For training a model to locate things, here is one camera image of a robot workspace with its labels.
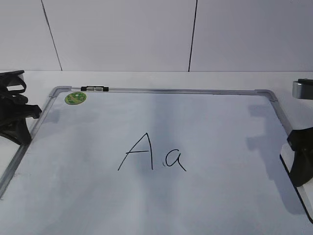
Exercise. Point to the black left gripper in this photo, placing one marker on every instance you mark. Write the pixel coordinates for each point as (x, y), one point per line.
(14, 108)

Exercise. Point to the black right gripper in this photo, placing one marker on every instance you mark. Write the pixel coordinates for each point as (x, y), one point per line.
(301, 142)

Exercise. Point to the white whiteboard eraser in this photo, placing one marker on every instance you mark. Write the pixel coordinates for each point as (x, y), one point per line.
(304, 192)

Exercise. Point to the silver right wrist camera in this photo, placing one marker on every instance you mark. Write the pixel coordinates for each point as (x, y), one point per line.
(303, 89)

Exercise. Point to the white whiteboard with grey frame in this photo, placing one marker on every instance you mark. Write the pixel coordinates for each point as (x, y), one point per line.
(154, 162)

